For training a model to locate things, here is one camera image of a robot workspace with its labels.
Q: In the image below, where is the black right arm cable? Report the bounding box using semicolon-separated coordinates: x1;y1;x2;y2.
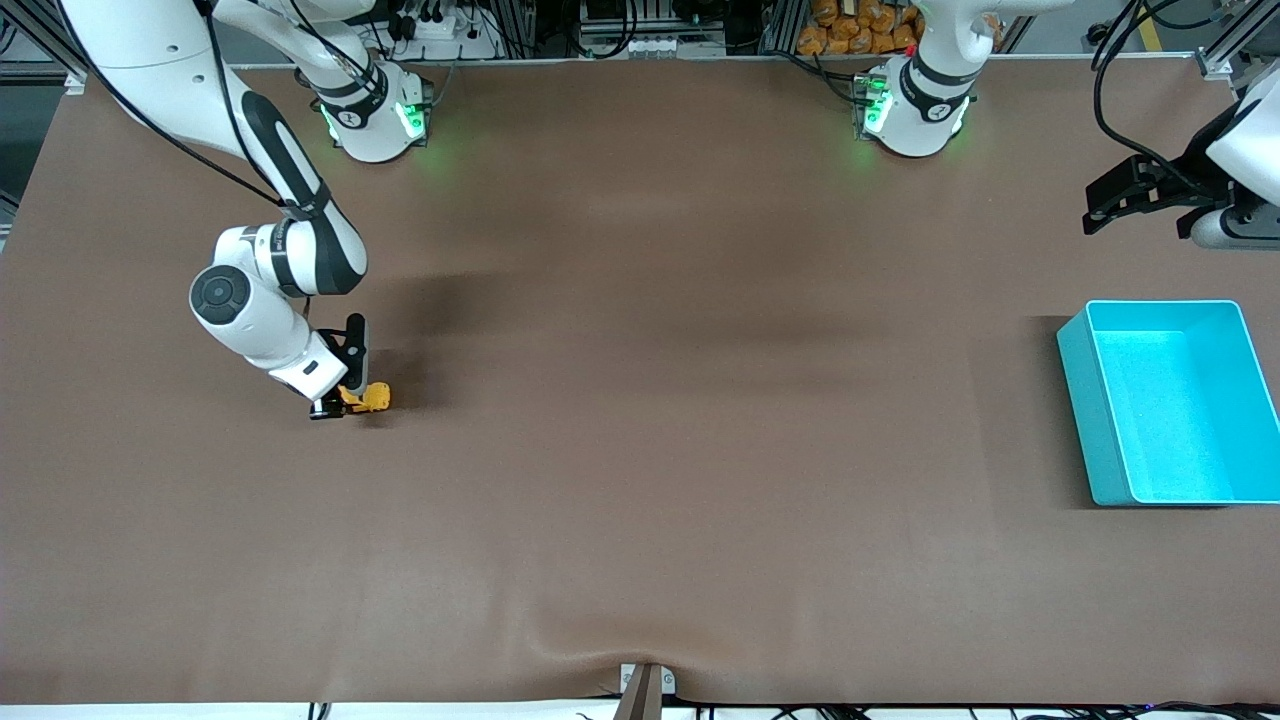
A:
58;0;331;216

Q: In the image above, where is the brown table mat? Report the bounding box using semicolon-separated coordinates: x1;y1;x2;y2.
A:
0;55;1280;706

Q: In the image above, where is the grey metal table bracket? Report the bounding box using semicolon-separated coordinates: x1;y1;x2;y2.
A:
619;662;677;697

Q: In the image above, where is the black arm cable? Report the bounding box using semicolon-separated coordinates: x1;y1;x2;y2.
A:
58;0;331;216
1090;0;1241;191

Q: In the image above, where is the aluminium frame post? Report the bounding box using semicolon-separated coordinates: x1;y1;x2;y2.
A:
0;0;89;96
1195;0;1280;81

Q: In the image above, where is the teal plastic bin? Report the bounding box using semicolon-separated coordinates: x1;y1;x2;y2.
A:
1057;299;1280;508

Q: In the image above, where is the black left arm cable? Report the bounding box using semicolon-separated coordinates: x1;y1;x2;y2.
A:
1090;0;1241;191

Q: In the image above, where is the brown bar under bracket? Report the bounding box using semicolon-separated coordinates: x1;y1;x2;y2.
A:
612;666;665;720

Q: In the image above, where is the white power strip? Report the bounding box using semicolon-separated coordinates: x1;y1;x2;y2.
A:
385;5;501;61

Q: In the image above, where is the orange packaged items pile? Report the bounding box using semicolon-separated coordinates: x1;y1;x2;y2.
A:
797;0;923;57

